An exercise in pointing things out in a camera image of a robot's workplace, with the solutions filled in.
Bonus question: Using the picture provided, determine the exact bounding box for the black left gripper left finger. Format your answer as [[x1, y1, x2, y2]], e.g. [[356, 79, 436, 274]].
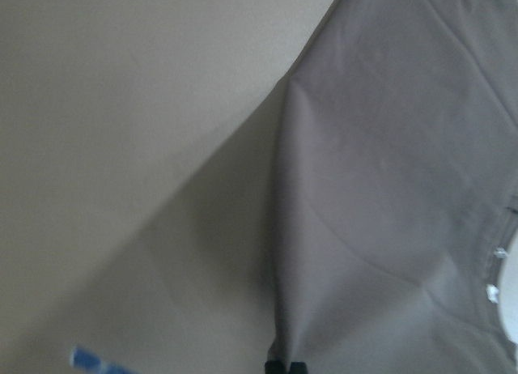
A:
[[265, 360, 287, 374]]

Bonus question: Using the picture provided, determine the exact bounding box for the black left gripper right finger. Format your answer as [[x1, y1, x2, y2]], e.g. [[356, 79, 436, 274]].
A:
[[289, 361, 307, 374]]

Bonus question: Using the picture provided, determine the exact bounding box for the dark brown t-shirt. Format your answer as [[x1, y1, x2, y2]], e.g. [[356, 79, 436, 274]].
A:
[[266, 0, 517, 373]]

